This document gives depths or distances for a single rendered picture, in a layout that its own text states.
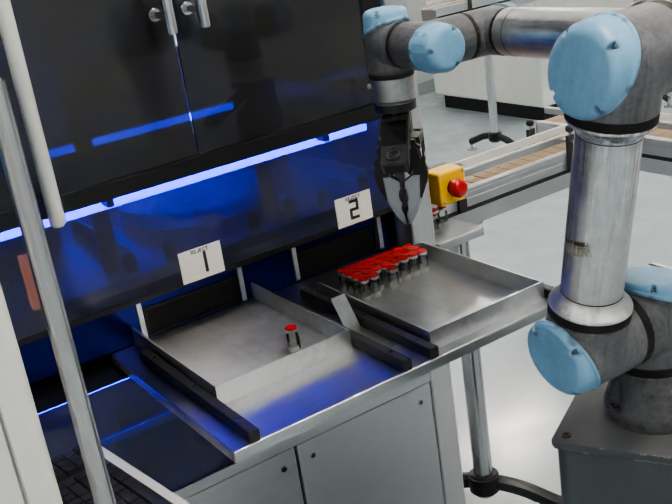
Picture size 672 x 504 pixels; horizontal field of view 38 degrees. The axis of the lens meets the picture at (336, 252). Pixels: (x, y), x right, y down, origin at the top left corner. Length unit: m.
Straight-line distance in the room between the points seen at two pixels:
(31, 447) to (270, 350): 0.66
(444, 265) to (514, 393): 1.36
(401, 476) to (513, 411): 1.02
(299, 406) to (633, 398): 0.50
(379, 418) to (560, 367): 0.79
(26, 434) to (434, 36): 0.81
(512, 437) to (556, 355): 1.67
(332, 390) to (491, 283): 0.45
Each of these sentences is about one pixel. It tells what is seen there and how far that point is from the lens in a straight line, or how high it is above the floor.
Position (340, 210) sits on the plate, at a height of 1.03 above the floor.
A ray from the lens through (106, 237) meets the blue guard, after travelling 1.70.
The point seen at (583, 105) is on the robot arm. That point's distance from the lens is 1.21.
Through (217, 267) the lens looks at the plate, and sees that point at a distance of 1.80.
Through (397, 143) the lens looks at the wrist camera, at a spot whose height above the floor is 1.22.
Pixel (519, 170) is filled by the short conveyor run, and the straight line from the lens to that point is 2.36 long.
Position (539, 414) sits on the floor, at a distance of 3.16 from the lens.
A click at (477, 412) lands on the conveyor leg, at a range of 2.53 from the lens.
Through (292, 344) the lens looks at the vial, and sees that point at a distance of 1.68.
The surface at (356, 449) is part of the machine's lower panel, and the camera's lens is 2.11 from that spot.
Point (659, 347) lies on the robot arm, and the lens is 1.49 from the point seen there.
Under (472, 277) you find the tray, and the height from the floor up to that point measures 0.88.
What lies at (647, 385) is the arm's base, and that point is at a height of 0.86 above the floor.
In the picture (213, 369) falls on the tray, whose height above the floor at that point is 0.88.
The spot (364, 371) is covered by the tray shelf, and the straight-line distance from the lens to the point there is 1.60.
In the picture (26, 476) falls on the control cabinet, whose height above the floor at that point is 1.06.
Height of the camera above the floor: 1.61
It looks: 20 degrees down
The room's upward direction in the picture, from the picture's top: 9 degrees counter-clockwise
